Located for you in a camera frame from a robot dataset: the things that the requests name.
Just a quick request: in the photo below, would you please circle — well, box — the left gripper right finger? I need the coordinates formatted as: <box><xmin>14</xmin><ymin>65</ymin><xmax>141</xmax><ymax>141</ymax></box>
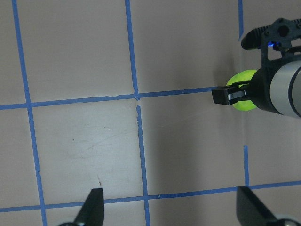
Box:
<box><xmin>236</xmin><ymin>186</ymin><xmax>278</xmax><ymax>226</ymax></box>

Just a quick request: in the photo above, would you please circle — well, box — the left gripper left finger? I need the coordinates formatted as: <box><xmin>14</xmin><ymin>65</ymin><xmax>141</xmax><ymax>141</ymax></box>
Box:
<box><xmin>73</xmin><ymin>188</ymin><xmax>104</xmax><ymax>226</ymax></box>

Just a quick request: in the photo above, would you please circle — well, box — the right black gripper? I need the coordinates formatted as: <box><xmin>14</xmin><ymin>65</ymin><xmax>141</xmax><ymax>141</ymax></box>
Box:
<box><xmin>211</xmin><ymin>60</ymin><xmax>301</xmax><ymax>112</ymax></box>

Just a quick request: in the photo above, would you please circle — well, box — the green apple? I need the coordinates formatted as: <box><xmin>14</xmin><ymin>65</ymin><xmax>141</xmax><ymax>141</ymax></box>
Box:
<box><xmin>226</xmin><ymin>69</ymin><xmax>257</xmax><ymax>111</ymax></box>

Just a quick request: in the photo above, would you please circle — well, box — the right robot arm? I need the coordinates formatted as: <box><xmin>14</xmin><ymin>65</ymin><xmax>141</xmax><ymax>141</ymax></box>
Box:
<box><xmin>212</xmin><ymin>60</ymin><xmax>301</xmax><ymax>119</ymax></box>

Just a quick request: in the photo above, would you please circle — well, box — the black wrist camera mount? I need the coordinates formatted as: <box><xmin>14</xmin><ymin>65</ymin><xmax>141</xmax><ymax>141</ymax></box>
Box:
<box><xmin>241</xmin><ymin>18</ymin><xmax>301</xmax><ymax>68</ymax></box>

